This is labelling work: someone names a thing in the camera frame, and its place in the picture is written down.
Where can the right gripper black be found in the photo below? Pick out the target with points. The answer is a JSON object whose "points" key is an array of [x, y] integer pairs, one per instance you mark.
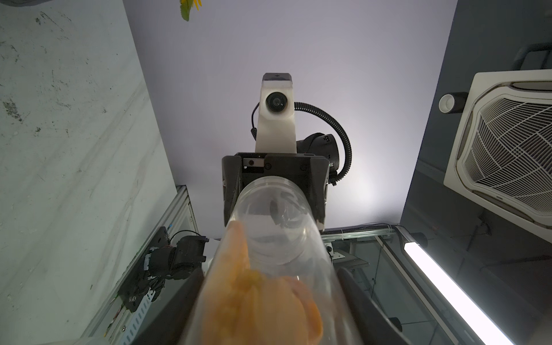
{"points": [[309, 172]]}

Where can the ceiling light tube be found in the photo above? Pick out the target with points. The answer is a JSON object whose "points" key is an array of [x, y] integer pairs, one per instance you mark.
{"points": [[469, 311]]}

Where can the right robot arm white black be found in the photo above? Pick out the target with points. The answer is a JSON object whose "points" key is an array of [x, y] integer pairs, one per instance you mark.
{"points": [[320, 144]]}

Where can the ceiling air conditioner vent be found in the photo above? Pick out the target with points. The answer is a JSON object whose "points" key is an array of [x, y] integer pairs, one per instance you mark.
{"points": [[501, 156]]}

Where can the clear jar with cookies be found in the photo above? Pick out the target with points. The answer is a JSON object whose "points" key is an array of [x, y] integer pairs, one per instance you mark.
{"points": [[271, 280]]}

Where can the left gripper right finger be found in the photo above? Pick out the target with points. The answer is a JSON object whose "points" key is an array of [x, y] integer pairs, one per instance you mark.
{"points": [[372, 324]]}

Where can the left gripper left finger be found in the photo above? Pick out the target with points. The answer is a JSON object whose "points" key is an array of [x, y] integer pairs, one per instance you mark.
{"points": [[169, 325]]}

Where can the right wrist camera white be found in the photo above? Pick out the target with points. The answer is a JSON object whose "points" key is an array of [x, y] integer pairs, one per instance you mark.
{"points": [[276, 124]]}

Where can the aluminium mounting rail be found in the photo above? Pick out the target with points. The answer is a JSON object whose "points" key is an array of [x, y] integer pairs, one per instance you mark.
{"points": [[121, 317]]}

